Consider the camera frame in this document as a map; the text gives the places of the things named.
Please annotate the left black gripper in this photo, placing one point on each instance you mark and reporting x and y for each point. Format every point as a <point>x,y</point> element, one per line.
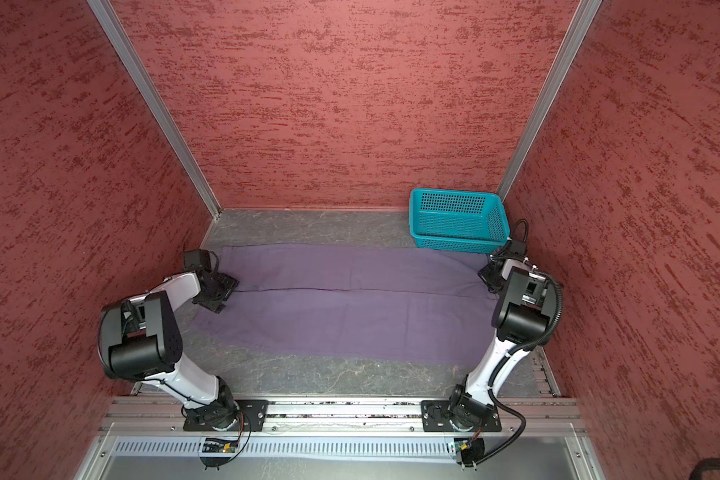
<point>229,282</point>

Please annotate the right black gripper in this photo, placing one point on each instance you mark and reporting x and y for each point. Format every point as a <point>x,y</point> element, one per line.
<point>485,274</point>

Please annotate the teal plastic basket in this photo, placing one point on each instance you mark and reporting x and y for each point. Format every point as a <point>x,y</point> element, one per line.
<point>460,221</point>

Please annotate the purple trousers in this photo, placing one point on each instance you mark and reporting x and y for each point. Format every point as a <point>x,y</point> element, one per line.
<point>404,304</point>

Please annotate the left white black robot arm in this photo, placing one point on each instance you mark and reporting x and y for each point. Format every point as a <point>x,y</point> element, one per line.
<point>140,341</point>

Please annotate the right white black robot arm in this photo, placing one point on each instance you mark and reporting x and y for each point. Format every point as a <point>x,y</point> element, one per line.
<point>529,309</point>

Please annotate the left small circuit board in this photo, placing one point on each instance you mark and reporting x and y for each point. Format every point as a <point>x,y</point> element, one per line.
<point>220,446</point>

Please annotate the small circuit board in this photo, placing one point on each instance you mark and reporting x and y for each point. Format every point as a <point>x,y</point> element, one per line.
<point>467,452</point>
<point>220,446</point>

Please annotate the right small circuit board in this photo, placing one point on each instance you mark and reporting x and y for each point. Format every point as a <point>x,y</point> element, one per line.
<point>467,452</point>

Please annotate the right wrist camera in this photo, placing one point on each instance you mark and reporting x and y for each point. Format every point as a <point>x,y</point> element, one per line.
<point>515,249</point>

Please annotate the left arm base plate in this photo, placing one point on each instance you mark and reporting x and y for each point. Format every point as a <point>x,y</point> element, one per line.
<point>249,414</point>

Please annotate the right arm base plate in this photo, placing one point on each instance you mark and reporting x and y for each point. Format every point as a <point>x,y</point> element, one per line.
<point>435,415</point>

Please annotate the aluminium front rail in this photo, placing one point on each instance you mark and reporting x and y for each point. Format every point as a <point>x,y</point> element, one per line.
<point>158,414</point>

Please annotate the white slotted cable duct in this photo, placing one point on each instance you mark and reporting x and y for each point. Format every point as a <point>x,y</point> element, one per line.
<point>436,450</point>

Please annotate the right aluminium corner post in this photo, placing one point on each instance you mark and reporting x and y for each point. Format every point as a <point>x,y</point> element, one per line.
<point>575,34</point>

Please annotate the aluminium corner post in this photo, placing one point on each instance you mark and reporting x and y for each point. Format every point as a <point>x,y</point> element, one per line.
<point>575,34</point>
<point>112,27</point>

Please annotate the left aluminium corner post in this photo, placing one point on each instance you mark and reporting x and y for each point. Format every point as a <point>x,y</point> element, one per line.
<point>112,27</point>

